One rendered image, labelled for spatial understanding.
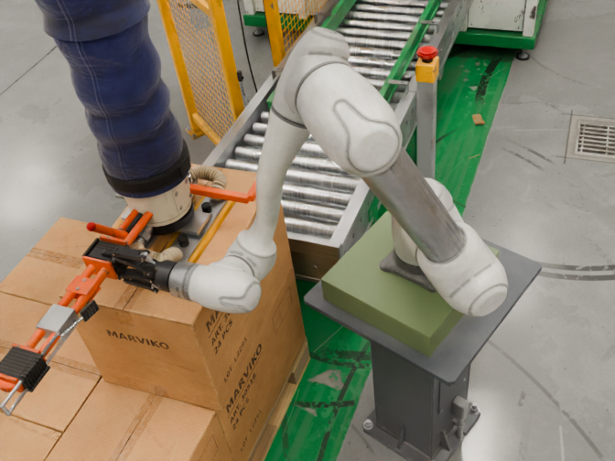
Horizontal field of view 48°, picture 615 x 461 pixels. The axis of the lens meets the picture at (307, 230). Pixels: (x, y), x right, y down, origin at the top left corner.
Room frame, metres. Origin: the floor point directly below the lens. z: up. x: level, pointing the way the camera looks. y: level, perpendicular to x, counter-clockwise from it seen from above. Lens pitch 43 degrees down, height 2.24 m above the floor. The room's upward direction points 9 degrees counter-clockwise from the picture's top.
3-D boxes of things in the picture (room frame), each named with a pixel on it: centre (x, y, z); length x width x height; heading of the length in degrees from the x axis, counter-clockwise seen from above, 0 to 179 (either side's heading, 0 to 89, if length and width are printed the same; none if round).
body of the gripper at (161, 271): (1.18, 0.37, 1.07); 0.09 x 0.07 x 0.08; 63
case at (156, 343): (1.47, 0.37, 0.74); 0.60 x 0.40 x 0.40; 155
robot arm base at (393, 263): (1.33, -0.32, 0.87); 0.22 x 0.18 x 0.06; 137
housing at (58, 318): (1.08, 0.60, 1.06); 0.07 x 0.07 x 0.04; 63
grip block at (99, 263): (1.27, 0.51, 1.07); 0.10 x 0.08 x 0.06; 63
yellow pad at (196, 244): (1.45, 0.31, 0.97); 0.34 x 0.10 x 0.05; 153
